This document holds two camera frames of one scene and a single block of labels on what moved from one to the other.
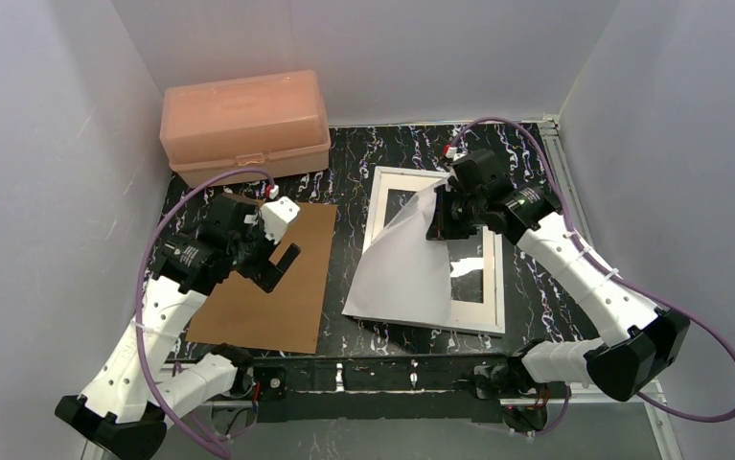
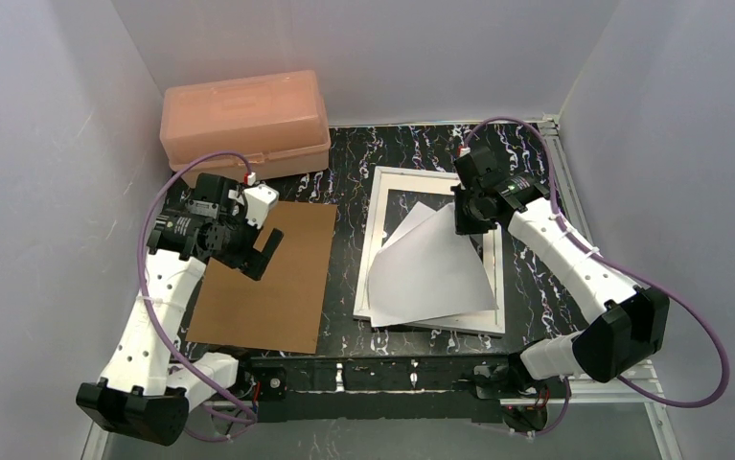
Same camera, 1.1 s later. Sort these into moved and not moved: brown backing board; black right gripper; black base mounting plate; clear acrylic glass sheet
Moved: clear acrylic glass sheet
Not moved: black right gripper; black base mounting plate; brown backing board
